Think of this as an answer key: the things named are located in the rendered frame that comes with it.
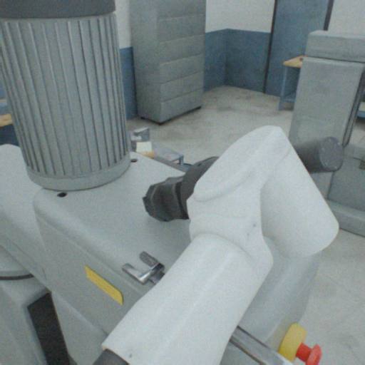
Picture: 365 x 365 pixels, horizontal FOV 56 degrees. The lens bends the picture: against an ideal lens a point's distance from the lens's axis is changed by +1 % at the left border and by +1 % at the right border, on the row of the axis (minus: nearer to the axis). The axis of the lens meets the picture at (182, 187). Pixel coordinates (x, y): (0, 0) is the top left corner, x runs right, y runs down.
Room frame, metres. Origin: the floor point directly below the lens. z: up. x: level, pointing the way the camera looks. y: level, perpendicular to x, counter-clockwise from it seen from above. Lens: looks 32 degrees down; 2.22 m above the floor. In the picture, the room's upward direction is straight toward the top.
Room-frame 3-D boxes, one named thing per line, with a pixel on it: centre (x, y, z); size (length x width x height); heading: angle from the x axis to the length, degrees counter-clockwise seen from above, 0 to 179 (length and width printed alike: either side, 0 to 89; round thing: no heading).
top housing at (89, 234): (0.46, 0.03, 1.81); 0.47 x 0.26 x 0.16; 50
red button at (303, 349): (0.28, -0.18, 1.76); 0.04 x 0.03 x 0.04; 140
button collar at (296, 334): (0.30, -0.16, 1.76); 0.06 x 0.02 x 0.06; 140
